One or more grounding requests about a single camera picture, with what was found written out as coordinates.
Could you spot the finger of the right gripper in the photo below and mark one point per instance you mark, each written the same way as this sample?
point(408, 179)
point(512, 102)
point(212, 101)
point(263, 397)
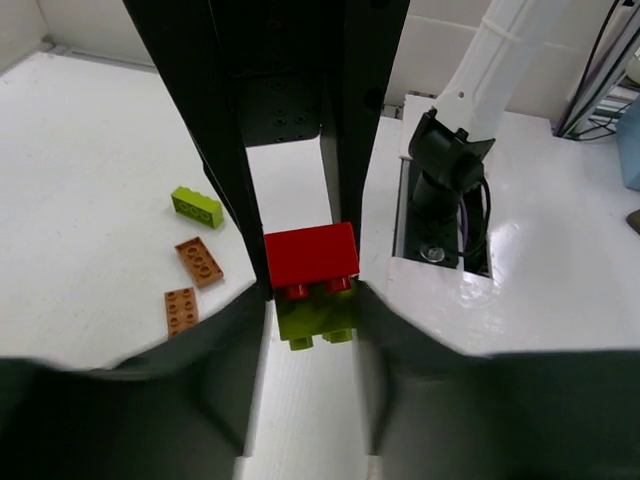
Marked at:
point(181, 39)
point(359, 41)

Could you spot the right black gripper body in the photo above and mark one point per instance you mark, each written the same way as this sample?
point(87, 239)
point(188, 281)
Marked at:
point(277, 55)

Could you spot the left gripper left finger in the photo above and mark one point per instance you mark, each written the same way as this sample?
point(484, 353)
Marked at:
point(180, 410)

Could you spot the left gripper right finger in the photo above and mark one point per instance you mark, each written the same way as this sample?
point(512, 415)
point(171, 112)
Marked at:
point(436, 413)

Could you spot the lime green long lego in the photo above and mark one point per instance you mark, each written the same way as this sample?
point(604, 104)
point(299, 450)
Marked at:
point(197, 207)

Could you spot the red and lime lego stack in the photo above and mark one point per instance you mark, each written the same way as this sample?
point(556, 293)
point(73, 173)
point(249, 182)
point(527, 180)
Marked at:
point(312, 273)

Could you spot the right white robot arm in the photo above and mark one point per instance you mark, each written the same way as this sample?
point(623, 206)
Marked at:
point(456, 133)

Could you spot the brown studded lego plate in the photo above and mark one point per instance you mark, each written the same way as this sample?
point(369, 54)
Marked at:
point(181, 310)

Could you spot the brown upside-down lego plate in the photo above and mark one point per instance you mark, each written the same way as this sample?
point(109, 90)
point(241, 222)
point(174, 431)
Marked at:
point(199, 262)

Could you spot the aluminium rail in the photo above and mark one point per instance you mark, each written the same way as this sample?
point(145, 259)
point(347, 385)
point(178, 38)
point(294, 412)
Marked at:
point(47, 45)

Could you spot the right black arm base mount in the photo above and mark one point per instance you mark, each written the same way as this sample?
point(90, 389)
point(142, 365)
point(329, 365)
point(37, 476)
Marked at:
point(459, 242)

